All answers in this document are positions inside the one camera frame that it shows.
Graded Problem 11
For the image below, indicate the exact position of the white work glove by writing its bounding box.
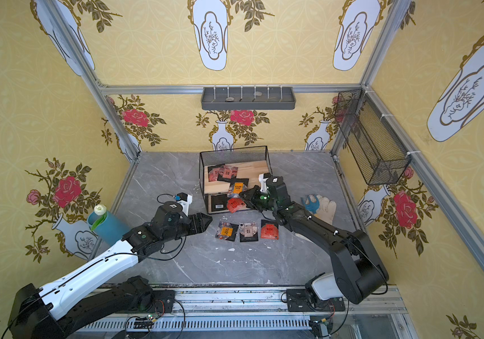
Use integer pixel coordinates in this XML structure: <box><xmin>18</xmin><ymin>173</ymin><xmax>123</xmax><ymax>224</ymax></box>
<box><xmin>314</xmin><ymin>194</ymin><xmax>336</xmax><ymax>224</ymax></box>

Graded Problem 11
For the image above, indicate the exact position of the red black tea bag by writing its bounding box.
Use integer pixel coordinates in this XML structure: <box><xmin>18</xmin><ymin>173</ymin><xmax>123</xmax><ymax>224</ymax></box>
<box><xmin>260</xmin><ymin>220</ymin><xmax>279</xmax><ymax>240</ymax></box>

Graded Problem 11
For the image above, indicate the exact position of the beige floral tea bag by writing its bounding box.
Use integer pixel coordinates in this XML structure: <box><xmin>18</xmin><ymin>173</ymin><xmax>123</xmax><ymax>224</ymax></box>
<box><xmin>239</xmin><ymin>223</ymin><xmax>259</xmax><ymax>242</ymax></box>

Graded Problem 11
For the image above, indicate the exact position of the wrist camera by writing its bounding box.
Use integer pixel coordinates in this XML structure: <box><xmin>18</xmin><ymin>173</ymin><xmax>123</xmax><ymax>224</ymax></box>
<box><xmin>174</xmin><ymin>193</ymin><xmax>192</xmax><ymax>216</ymax></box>
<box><xmin>258</xmin><ymin>172</ymin><xmax>271</xmax><ymax>194</ymax></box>

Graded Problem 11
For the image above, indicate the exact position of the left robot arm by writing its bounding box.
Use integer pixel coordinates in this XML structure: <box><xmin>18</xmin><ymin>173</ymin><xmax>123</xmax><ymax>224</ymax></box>
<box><xmin>6</xmin><ymin>201</ymin><xmax>213</xmax><ymax>338</ymax></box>

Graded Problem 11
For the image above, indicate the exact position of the black wire mesh shelf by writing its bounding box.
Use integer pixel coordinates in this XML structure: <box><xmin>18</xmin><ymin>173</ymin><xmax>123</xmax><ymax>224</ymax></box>
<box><xmin>199</xmin><ymin>145</ymin><xmax>272</xmax><ymax>214</ymax></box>

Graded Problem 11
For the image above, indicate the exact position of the black wall mesh basket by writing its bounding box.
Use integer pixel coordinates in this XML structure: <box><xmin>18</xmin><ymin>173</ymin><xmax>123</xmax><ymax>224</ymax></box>
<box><xmin>335</xmin><ymin>89</ymin><xmax>411</xmax><ymax>186</ymax></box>

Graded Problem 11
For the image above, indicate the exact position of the orange label tea bag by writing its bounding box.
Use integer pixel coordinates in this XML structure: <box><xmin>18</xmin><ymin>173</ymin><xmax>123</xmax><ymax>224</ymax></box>
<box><xmin>215</xmin><ymin>222</ymin><xmax>239</xmax><ymax>242</ymax></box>

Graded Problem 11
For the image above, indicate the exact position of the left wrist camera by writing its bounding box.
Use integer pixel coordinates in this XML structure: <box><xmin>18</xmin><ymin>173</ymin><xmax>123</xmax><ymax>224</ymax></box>
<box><xmin>174</xmin><ymin>193</ymin><xmax>192</xmax><ymax>216</ymax></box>

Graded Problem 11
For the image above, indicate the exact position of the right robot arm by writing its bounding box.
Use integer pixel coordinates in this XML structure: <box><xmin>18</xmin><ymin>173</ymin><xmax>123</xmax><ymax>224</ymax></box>
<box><xmin>239</xmin><ymin>176</ymin><xmax>389</xmax><ymax>305</ymax></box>

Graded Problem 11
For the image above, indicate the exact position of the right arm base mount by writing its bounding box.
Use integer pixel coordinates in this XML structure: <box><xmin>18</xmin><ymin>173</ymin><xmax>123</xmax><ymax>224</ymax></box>
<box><xmin>280</xmin><ymin>289</ymin><xmax>346</xmax><ymax>313</ymax></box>

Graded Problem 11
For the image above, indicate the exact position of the grey wall tray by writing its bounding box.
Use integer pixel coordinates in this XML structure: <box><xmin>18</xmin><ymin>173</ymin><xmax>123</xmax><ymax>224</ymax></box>
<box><xmin>201</xmin><ymin>85</ymin><xmax>296</xmax><ymax>111</ymax></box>

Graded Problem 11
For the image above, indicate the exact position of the teal vase with flower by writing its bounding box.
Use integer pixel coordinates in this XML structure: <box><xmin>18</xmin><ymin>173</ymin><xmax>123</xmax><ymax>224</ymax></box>
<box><xmin>87</xmin><ymin>204</ymin><xmax>131</xmax><ymax>246</ymax></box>

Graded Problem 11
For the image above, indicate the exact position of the red tea bag lower shelf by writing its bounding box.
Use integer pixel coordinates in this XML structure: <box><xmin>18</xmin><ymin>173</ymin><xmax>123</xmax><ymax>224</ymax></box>
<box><xmin>227</xmin><ymin>198</ymin><xmax>246</xmax><ymax>213</ymax></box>

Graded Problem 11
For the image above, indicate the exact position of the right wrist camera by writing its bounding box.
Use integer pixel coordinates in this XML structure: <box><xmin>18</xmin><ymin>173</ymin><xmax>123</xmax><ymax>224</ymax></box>
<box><xmin>258</xmin><ymin>172</ymin><xmax>271</xmax><ymax>194</ymax></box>

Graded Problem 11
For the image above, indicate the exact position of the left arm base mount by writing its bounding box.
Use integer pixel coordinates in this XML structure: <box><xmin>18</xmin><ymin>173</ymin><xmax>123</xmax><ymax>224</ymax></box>
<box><xmin>130</xmin><ymin>290</ymin><xmax>176</xmax><ymax>315</ymax></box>

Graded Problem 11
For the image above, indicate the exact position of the large black barcode packet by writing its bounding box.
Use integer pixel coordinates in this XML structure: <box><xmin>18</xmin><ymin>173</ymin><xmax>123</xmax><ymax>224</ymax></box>
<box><xmin>208</xmin><ymin>194</ymin><xmax>229</xmax><ymax>213</ymax></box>

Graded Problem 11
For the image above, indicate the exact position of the blue yellow garden fork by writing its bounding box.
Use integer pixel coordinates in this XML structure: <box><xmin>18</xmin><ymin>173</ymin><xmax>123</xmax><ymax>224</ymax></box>
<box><xmin>301</xmin><ymin>194</ymin><xmax>320</xmax><ymax>214</ymax></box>

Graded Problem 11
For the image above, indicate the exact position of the pink label tea bag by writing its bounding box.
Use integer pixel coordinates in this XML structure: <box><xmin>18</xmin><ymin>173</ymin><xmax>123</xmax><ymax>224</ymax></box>
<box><xmin>207</xmin><ymin>164</ymin><xmax>238</xmax><ymax>182</ymax></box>

